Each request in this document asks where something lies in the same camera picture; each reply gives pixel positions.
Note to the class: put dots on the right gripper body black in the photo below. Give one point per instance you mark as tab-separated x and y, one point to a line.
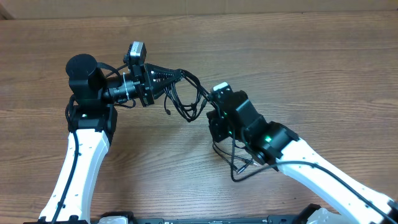
221	127

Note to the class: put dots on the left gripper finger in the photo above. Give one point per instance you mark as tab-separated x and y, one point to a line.
162	76
158	87

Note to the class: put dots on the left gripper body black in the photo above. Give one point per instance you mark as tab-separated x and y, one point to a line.
139	76

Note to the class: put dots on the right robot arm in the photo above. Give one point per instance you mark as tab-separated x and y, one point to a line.
275	146

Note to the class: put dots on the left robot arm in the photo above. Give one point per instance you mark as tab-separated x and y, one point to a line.
98	89

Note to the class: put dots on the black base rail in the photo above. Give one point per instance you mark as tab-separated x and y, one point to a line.
311	214

